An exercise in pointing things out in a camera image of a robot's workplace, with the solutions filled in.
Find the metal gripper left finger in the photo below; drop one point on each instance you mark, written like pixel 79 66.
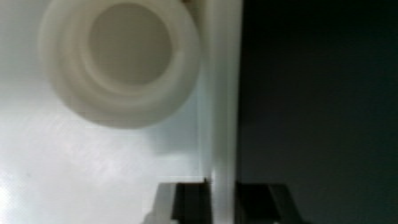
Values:
pixel 182 206

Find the white square table top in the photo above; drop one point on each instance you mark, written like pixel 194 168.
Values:
pixel 118 106

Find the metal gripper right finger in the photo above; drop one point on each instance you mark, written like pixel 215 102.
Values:
pixel 265 204

